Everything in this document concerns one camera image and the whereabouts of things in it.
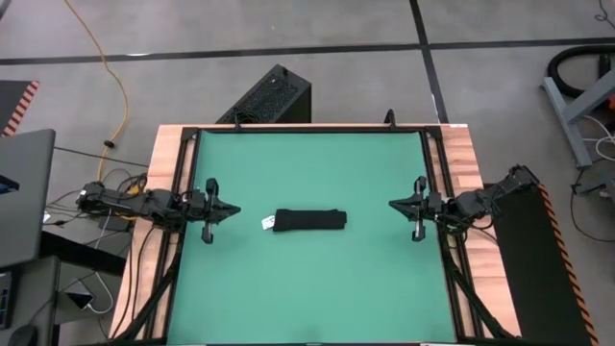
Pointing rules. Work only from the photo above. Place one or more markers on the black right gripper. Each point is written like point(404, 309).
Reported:
point(427, 209)

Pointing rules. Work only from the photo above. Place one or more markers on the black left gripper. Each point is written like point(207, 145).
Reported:
point(202, 209)

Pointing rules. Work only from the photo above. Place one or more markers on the white towel care label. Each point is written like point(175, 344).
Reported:
point(267, 222)

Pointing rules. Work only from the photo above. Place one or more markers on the black towel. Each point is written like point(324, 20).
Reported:
point(310, 219)

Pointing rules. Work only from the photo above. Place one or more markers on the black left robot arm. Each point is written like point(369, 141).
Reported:
point(125, 204)

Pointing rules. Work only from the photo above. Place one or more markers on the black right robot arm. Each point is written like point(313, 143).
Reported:
point(495, 194)

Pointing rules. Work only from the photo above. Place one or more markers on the black table clamp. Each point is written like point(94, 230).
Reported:
point(390, 120)
point(237, 121)

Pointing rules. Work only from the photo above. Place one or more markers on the green table mat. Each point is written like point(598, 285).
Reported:
point(288, 298)

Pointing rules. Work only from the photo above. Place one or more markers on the black computer tower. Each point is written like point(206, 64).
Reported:
point(269, 98)

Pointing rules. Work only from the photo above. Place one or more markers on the black mat orange striped edge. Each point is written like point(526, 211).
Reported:
point(528, 269)
point(12, 103)

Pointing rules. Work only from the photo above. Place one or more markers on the black desk base bar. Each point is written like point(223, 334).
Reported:
point(81, 252)

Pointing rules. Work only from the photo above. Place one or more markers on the smartphone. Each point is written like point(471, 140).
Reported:
point(79, 300)

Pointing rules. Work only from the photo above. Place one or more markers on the grey metal stand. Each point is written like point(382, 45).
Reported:
point(562, 115)

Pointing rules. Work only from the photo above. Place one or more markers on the grey laptop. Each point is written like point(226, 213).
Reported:
point(24, 202)

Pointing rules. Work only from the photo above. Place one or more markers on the grey side desk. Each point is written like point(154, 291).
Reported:
point(33, 298)

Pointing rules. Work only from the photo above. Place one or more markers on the blue keypad device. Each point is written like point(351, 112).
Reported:
point(5, 300)

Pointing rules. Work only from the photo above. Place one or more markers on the black computer mouse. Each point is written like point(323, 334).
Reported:
point(23, 336)

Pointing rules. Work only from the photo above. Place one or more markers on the black metal table frame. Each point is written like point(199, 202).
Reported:
point(312, 129)

